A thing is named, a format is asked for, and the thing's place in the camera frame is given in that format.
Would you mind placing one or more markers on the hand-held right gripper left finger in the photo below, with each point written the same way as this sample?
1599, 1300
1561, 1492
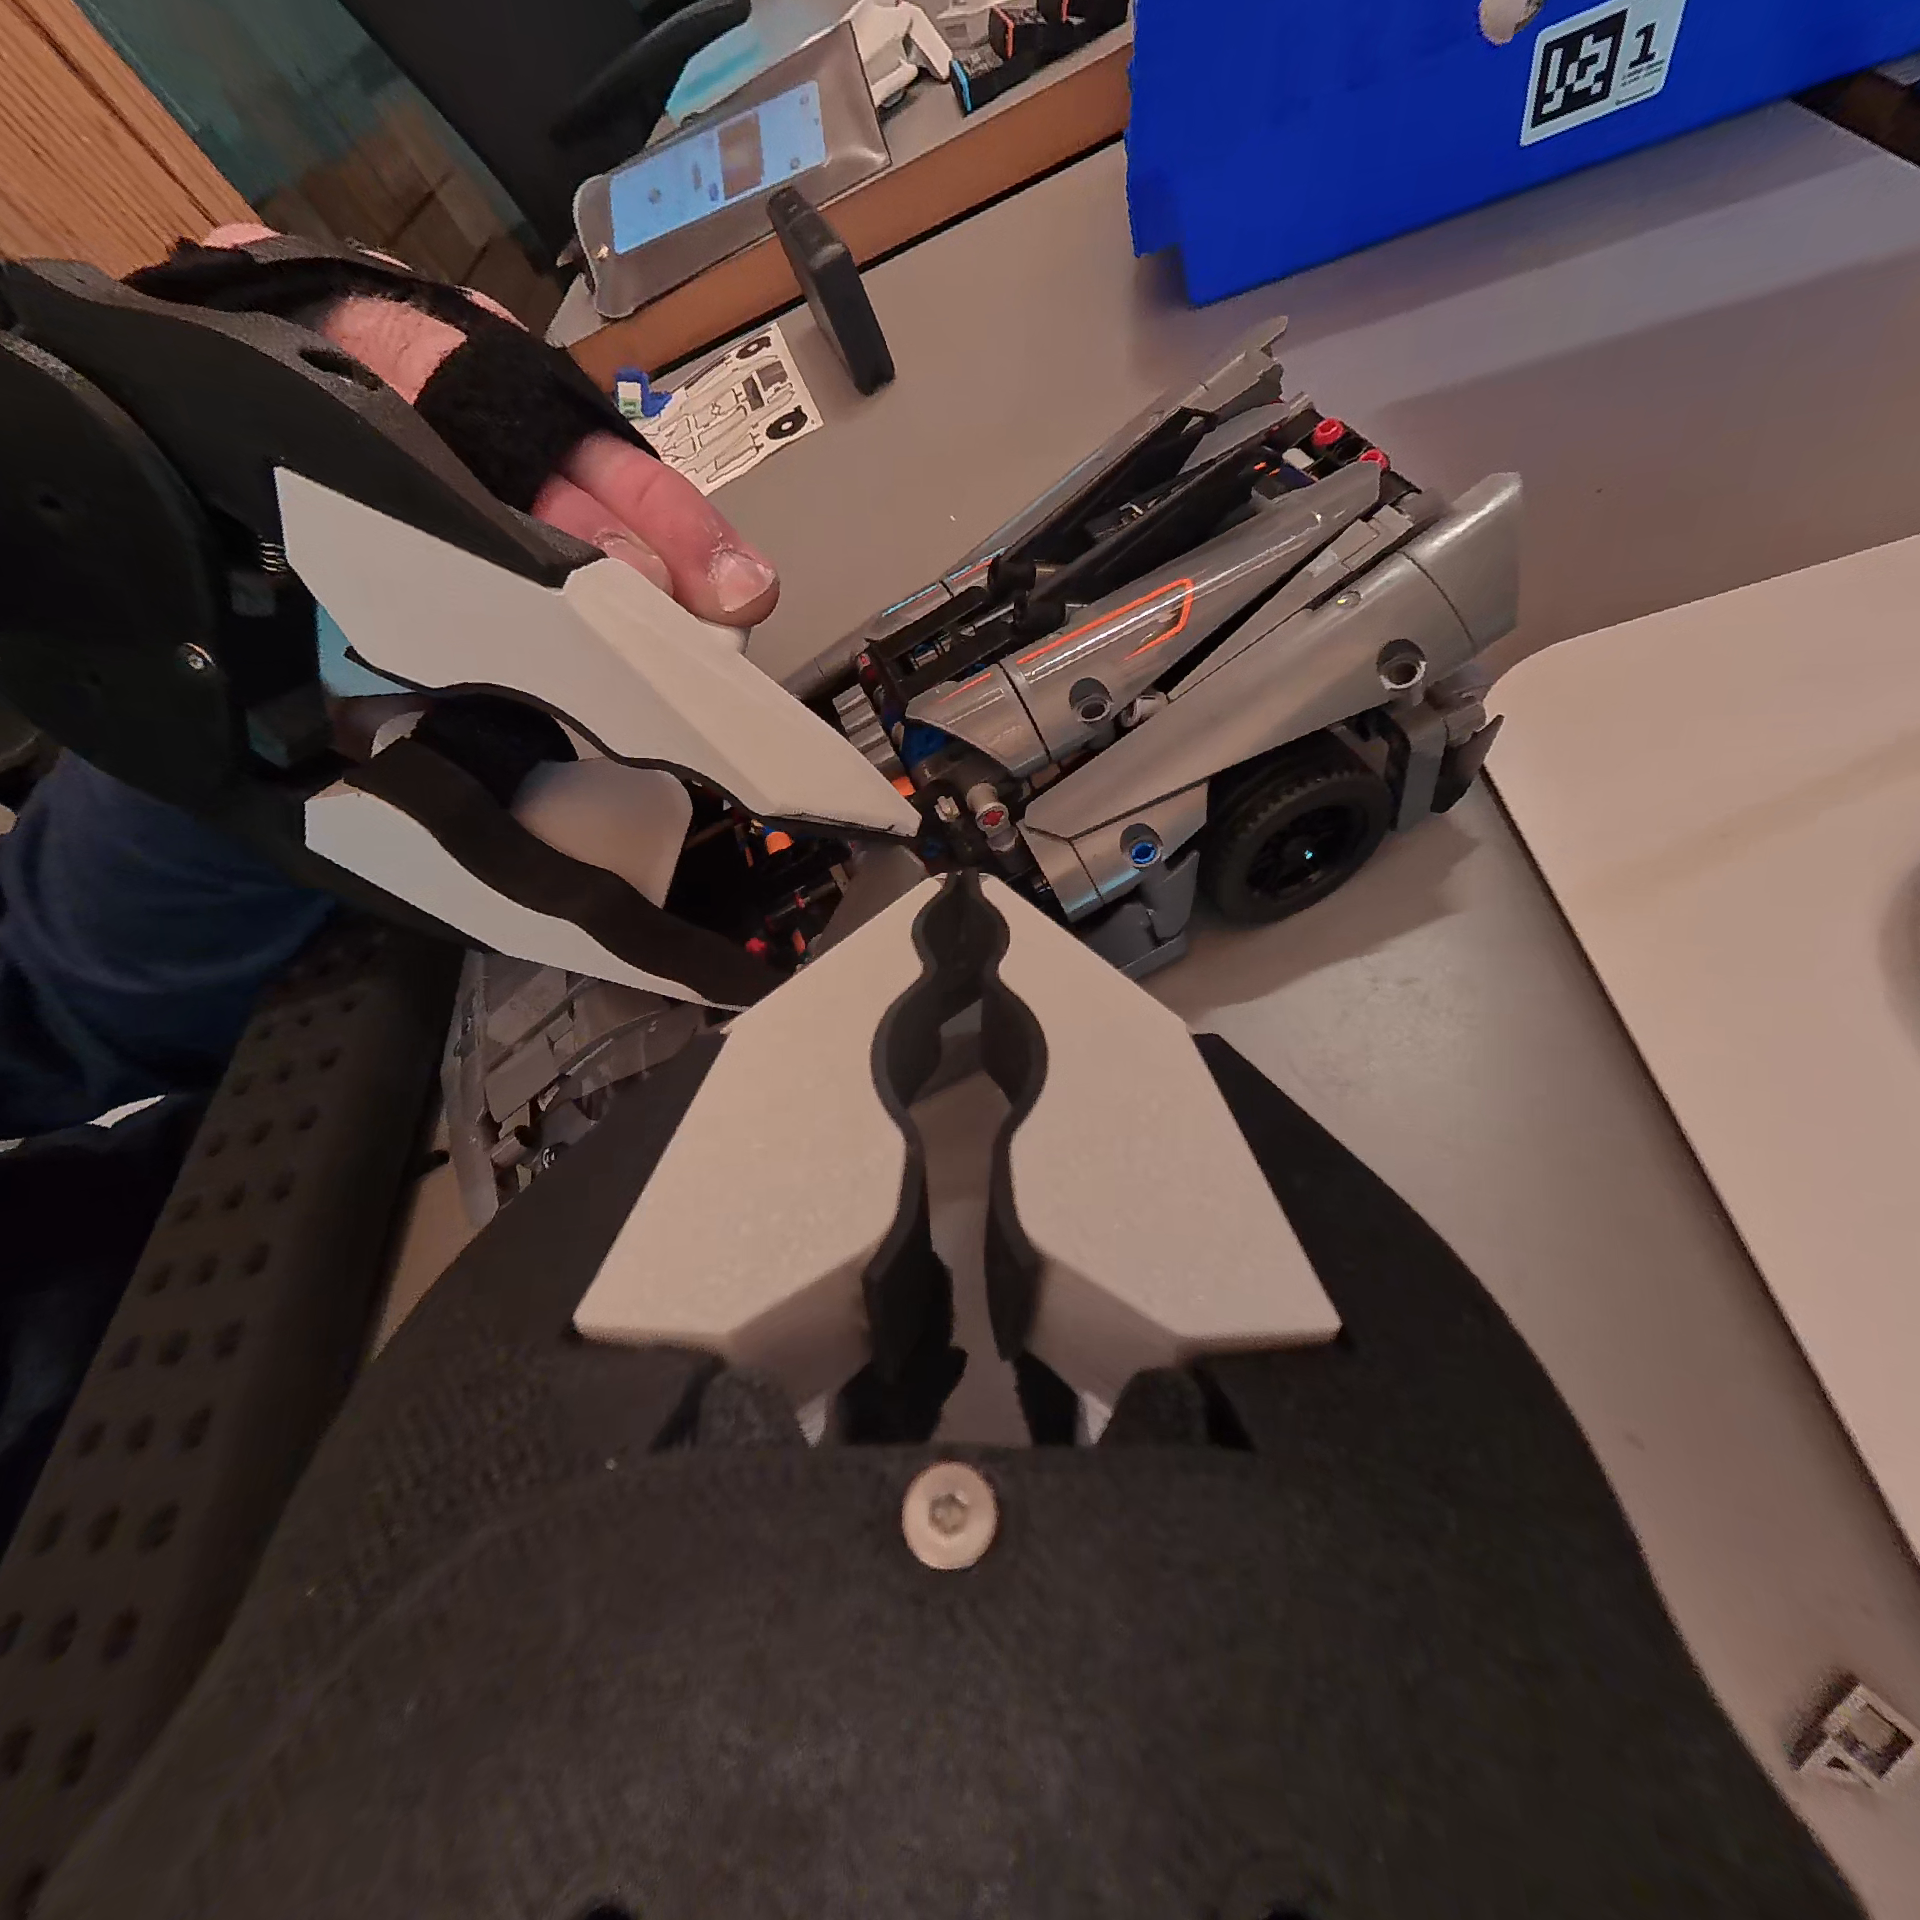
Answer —
750, 1201

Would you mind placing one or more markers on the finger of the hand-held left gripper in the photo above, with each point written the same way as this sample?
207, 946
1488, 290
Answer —
600, 661
435, 884

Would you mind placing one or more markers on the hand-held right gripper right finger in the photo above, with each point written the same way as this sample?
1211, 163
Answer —
1171, 1201

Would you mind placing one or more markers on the grey orange lego car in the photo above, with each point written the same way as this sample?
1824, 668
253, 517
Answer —
1277, 661

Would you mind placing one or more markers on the lego sticker sheet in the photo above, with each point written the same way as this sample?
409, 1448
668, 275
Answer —
744, 398

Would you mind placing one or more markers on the person's left hand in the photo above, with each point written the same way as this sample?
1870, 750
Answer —
662, 517

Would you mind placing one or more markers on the brown ribbed panel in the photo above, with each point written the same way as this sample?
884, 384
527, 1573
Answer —
89, 148

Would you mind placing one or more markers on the black power bank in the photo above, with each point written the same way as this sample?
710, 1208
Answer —
840, 299

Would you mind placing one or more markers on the smartphone in clear pouch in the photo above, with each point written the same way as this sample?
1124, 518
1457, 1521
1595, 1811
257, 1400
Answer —
721, 180

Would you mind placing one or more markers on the white book stand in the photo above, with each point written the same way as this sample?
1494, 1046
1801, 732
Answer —
1724, 901

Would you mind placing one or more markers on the blue storage bin white tag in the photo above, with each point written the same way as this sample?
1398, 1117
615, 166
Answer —
1500, 136

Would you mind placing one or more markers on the light grey lego frame piece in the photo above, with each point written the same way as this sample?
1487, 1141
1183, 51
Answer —
1856, 1730

